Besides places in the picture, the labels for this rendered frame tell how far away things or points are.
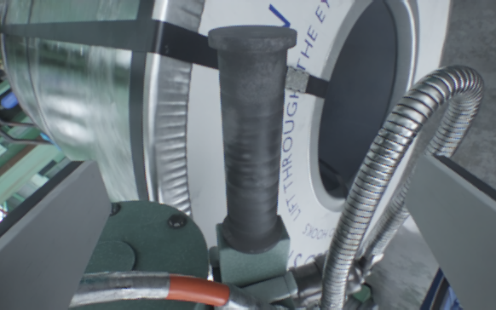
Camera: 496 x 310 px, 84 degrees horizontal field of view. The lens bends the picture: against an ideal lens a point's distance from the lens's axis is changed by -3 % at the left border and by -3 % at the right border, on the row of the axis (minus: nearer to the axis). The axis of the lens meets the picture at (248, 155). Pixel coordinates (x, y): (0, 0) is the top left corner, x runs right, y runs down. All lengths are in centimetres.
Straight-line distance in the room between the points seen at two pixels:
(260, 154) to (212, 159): 23
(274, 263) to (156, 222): 10
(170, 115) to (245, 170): 18
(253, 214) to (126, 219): 12
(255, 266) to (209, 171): 19
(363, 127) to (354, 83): 15
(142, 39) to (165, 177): 15
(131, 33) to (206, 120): 12
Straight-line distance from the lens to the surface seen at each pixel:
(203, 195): 39
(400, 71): 101
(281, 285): 23
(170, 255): 22
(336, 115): 110
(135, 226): 25
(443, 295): 191
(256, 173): 16
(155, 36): 31
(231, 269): 22
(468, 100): 24
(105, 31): 42
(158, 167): 33
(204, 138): 36
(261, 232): 19
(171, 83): 32
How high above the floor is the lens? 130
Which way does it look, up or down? 20 degrees down
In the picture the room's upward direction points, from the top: 139 degrees counter-clockwise
